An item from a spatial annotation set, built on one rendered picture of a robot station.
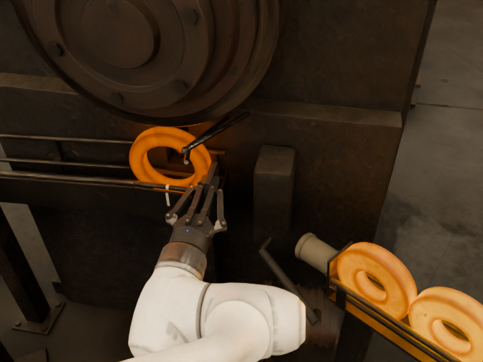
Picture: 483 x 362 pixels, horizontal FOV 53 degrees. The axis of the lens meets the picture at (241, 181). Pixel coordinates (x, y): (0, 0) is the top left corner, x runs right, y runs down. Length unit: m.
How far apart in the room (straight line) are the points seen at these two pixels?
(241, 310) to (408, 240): 1.34
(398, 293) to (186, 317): 0.36
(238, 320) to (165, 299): 0.15
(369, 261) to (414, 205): 1.28
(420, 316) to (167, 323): 0.42
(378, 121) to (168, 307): 0.55
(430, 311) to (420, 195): 1.37
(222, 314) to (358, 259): 0.29
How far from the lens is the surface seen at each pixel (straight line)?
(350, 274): 0.94
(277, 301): 0.77
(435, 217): 2.13
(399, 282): 0.87
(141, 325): 0.82
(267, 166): 0.99
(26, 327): 1.82
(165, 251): 0.89
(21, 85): 1.23
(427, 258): 1.96
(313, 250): 0.98
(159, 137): 1.02
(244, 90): 0.88
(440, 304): 0.85
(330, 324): 1.09
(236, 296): 0.76
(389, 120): 1.03
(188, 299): 0.81
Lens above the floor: 1.44
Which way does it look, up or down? 42 degrees down
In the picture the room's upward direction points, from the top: 1 degrees counter-clockwise
